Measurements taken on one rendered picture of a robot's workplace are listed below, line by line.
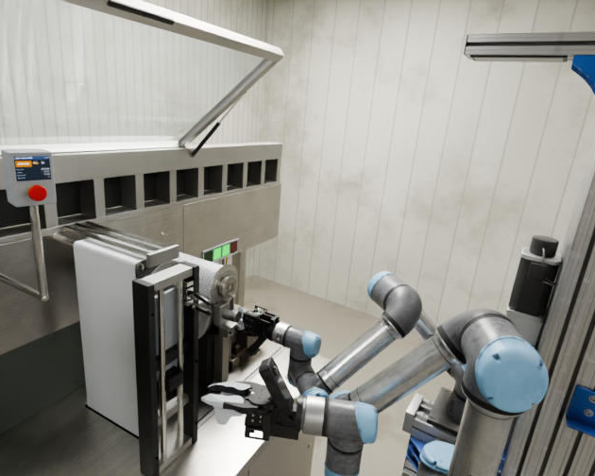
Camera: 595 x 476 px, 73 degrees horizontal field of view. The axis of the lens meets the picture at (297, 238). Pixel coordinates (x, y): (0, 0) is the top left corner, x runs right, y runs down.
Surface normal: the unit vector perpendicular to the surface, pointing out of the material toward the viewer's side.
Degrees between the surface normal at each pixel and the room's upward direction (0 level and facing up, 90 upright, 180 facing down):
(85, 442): 0
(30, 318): 90
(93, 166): 90
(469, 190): 90
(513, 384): 82
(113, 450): 0
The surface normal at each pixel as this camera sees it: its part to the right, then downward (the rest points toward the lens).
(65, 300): 0.87, 0.22
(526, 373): -0.10, 0.16
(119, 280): -0.47, 0.22
